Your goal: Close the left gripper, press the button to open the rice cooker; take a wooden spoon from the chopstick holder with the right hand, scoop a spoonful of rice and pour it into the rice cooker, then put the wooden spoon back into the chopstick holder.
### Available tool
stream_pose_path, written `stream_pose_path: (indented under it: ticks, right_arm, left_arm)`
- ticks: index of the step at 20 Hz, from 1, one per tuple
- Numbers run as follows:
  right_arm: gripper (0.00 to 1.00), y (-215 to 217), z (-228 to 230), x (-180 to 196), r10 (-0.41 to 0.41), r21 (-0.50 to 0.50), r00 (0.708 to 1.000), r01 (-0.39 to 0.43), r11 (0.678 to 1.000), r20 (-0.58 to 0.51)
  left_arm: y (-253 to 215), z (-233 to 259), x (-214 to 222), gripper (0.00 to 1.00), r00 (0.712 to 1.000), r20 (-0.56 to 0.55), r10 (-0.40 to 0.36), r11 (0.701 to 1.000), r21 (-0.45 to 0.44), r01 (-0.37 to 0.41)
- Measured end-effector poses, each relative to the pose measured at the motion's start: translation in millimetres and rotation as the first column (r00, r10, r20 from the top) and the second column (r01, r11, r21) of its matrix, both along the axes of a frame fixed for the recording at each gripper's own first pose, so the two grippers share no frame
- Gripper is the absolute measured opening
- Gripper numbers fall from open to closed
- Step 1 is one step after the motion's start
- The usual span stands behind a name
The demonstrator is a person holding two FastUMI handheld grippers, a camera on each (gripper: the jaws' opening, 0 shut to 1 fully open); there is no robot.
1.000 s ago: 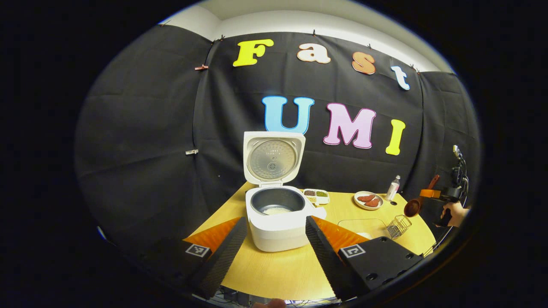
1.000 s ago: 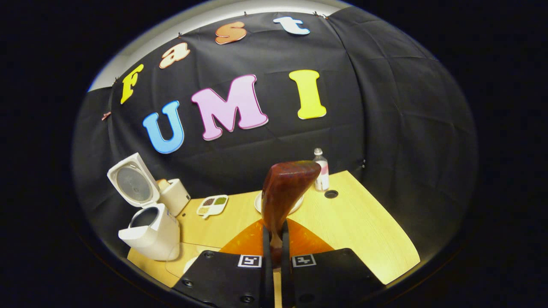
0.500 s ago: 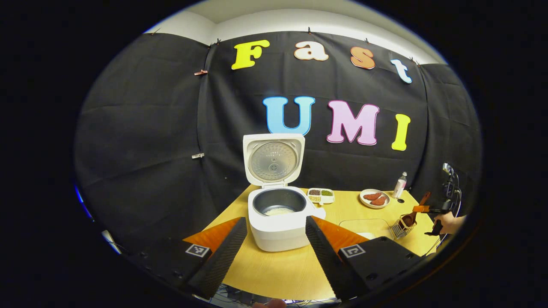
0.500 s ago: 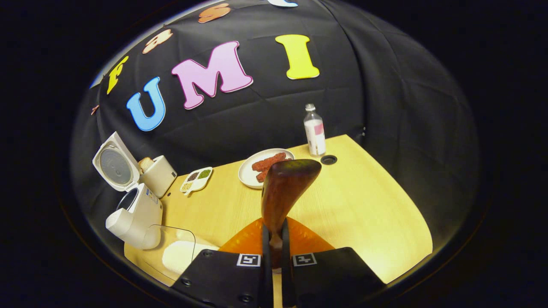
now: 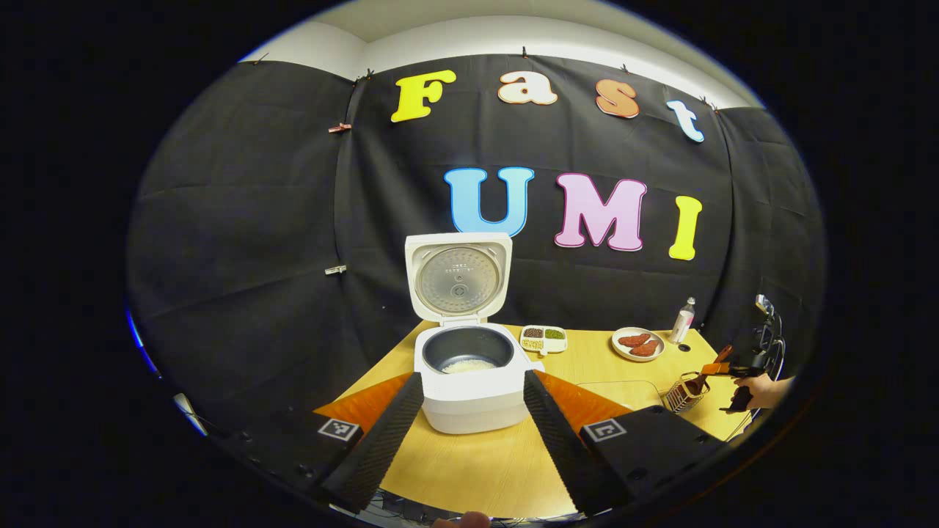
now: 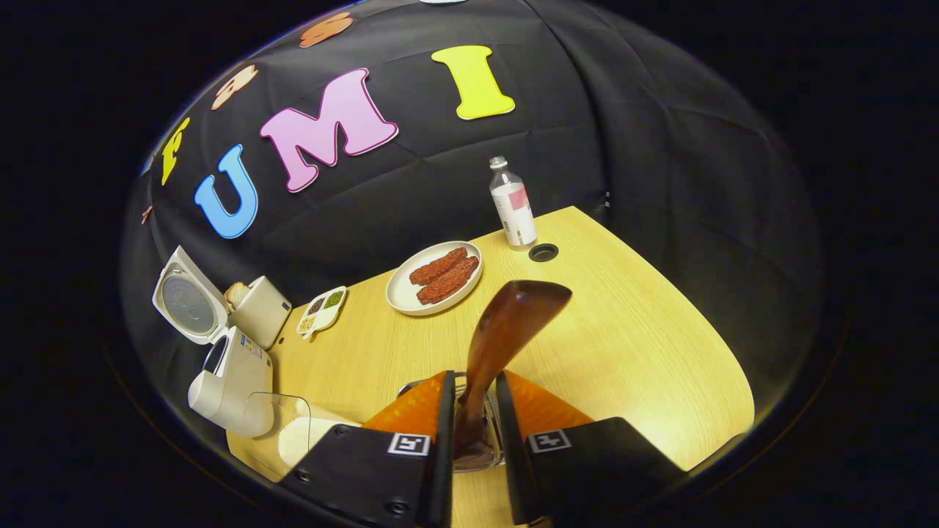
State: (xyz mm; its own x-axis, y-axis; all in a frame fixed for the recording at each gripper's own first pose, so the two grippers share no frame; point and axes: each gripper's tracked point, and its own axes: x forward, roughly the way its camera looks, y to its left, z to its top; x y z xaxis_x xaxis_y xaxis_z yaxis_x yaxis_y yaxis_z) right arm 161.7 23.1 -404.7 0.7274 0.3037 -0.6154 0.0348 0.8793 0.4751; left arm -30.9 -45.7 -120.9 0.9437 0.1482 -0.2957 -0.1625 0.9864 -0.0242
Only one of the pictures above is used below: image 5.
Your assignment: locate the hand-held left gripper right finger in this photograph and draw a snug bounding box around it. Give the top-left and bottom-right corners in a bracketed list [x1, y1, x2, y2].
[522, 370, 734, 516]

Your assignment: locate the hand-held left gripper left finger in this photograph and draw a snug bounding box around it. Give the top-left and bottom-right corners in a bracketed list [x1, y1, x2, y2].
[220, 372, 425, 515]

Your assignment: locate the brown wooden spoon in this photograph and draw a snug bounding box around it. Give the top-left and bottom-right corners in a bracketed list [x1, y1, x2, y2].
[684, 345, 734, 400]

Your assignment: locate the wire chopstick holder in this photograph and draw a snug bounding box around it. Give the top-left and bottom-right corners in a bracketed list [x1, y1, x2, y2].
[663, 372, 711, 414]

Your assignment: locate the white rice cooker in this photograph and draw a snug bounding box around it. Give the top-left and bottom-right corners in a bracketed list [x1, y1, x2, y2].
[404, 232, 545, 435]

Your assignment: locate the small clear bottle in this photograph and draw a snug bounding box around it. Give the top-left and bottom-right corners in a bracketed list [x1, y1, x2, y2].
[669, 297, 696, 345]

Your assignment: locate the white plate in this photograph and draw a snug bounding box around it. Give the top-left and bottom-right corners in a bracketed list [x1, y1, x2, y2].
[611, 327, 666, 363]

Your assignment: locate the white divided grain dish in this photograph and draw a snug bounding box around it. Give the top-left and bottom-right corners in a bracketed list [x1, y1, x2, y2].
[519, 325, 568, 356]

